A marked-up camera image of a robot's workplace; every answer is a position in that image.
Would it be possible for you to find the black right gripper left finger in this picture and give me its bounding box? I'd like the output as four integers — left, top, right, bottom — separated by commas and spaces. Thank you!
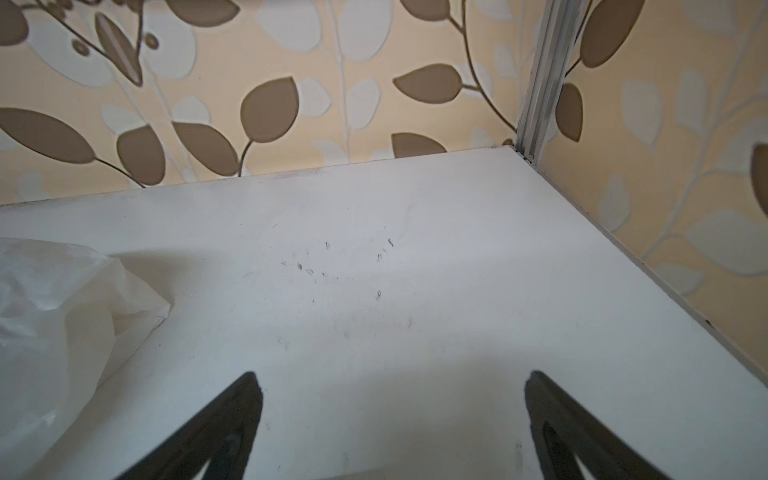
119, 371, 263, 479

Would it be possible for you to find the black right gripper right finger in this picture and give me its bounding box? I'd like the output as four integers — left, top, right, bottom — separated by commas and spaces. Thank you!
524, 370, 668, 479

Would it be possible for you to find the white plastic bag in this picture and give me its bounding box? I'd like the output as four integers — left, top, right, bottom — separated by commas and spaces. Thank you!
1, 238, 171, 479

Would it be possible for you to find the aluminium corner post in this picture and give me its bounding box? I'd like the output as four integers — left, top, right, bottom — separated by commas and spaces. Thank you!
515, 0, 588, 167

